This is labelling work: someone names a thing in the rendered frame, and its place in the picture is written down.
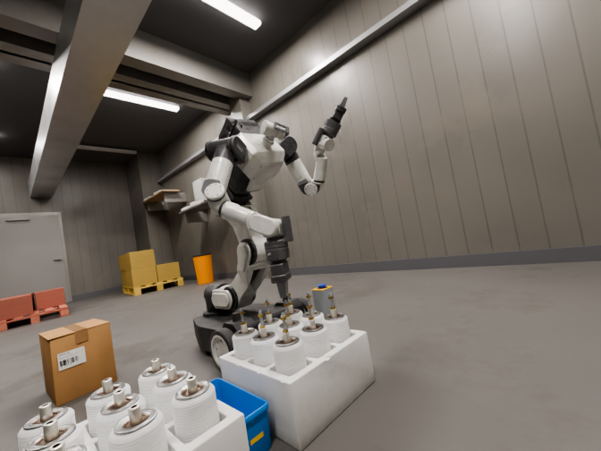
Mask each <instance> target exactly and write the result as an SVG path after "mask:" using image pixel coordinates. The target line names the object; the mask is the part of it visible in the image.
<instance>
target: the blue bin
mask: <svg viewBox="0 0 601 451"><path fill-rule="evenodd" d="M209 382H210V383H212V384H213V385H214V386H215V390H216V400H219V401H221V402H223V403H225V404H227V405H229V406H231V407H232V408H234V409H236V410H237V411H239V412H241V413H243V414H244V419H245V424H246V430H247V436H248V441H249V447H250V451H268V450H269V449H270V448H271V446H272V444H271V436H270V428H269V419H268V411H267V409H268V401H267V400H265V399H263V398H261V397H259V396H256V395H253V394H251V393H250V392H248V391H246V390H244V389H242V388H240V387H237V386H235V385H234V384H232V383H230V382H227V381H225V380H223V379H220V378H217V379H213V380H211V381H209Z"/></svg>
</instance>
